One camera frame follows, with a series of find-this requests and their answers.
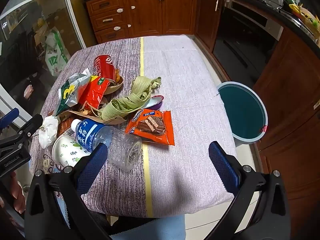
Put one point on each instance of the red soda can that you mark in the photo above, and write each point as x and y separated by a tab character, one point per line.
103	65

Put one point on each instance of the purple foil cup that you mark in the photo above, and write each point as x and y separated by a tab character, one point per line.
157	103

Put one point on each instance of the wooden bowl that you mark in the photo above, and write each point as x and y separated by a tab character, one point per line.
117	86

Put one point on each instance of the narrow wooden cabinet door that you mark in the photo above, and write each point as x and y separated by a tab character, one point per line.
208	17

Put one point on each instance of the grey striped tablecloth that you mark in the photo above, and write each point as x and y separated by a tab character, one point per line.
187	92

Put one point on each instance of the black built-in oven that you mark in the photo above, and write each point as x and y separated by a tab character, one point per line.
240	37

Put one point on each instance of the grey bin with teal liner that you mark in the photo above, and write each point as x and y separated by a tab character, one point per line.
242	110

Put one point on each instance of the red snack wrapper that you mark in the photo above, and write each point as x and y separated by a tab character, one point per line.
96	90

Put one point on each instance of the yellow green plastic item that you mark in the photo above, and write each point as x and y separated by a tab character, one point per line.
303	16

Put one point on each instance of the silver green snack bag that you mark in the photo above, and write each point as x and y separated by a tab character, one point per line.
68	92

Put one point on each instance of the brown paper bag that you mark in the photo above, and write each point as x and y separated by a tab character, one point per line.
75	115

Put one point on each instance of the white tissue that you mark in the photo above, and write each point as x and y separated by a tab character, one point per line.
50	130

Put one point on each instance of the person's left hand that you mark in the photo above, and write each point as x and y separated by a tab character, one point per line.
18	192

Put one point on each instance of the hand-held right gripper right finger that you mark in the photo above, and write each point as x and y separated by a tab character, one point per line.
223	166

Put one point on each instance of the wooden cabinet with drawers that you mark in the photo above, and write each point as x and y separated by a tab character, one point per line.
150	12

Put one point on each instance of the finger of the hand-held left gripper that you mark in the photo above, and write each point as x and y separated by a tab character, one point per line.
31	126
8	117

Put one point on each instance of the white leaf print paper cup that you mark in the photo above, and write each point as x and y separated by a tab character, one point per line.
66	151

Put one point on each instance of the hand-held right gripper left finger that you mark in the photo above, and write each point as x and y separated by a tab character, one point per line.
91	166

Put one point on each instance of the clear plastic water bottle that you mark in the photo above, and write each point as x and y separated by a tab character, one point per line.
117	142

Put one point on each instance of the orange wafer wrapper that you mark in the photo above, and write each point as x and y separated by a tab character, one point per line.
150	126

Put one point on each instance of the large wooden cabinet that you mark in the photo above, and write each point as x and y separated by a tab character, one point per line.
292	105

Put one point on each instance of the green white sack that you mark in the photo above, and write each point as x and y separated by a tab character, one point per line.
56	55

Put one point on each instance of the green bamboo leaves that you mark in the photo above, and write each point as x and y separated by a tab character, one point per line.
125	103

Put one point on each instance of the sliding glass door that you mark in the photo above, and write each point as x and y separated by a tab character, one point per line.
27	55

